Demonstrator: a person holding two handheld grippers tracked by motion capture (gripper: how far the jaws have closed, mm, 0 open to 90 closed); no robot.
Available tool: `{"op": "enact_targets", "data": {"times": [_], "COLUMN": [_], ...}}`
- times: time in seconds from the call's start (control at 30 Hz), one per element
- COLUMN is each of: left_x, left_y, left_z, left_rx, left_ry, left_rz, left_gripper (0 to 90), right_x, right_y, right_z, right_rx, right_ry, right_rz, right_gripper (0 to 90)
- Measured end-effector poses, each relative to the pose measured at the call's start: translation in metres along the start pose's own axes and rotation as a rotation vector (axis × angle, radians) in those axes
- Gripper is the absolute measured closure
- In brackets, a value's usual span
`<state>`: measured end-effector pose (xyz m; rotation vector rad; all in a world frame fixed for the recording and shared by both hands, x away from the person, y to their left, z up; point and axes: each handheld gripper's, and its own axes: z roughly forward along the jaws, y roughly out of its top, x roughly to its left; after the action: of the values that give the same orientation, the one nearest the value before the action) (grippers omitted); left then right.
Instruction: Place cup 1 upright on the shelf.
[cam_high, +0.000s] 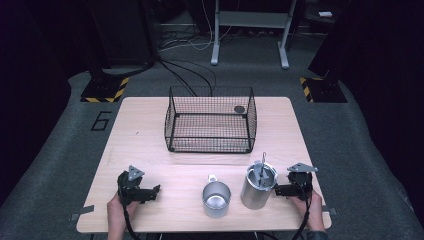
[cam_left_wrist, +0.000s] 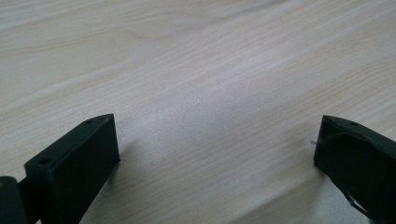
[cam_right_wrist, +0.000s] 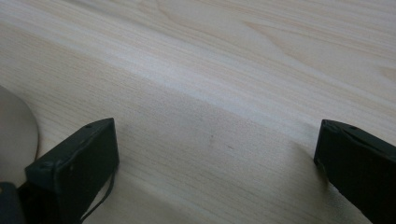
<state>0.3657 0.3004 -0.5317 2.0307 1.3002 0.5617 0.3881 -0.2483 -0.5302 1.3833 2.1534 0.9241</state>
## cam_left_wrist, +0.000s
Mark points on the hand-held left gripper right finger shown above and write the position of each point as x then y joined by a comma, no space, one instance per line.
358,161

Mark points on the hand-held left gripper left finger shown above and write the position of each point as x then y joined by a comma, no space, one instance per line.
71,161

